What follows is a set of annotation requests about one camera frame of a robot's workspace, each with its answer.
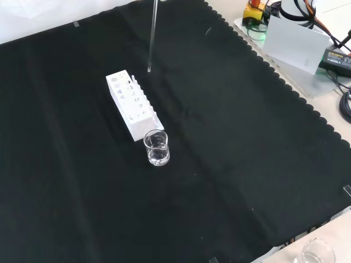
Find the clear glass rod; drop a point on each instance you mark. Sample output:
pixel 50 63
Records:
pixel 152 35

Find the white test tube rack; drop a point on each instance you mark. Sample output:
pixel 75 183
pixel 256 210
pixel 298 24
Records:
pixel 137 123

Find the clear glass beaker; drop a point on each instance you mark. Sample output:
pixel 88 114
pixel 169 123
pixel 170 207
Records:
pixel 157 159
pixel 315 255

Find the black bench cloth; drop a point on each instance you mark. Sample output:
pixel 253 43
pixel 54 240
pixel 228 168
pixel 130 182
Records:
pixel 219 137

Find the clear cloth clip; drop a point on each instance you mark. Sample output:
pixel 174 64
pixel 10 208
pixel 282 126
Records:
pixel 347 191
pixel 76 24
pixel 213 260

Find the yellow stop button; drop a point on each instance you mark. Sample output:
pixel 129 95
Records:
pixel 253 12

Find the pale white board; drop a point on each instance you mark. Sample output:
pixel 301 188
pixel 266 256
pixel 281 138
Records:
pixel 293 43

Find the black power adapter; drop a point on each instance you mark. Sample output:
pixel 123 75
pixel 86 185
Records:
pixel 336 59

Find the black tripod leg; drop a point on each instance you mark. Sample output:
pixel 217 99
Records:
pixel 344 41

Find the grey base plate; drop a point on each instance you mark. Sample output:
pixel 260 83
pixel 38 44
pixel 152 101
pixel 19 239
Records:
pixel 315 85

